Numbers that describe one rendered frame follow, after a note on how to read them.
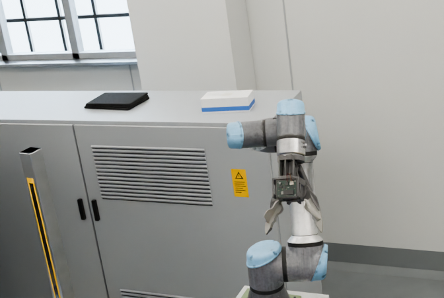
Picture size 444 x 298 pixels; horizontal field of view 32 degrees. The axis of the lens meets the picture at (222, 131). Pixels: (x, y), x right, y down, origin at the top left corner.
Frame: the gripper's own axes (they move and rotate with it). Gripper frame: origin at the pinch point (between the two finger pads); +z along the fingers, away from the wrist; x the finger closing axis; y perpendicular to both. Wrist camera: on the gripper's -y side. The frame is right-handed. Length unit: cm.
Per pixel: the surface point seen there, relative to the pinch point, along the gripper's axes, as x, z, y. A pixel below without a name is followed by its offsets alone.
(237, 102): -75, -84, -142
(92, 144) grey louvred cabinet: -154, -69, -139
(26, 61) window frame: -276, -162, -234
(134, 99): -137, -95, -151
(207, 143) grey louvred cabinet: -88, -64, -137
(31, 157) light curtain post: -112, -37, -35
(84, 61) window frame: -224, -155, -231
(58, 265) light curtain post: -115, 0, -61
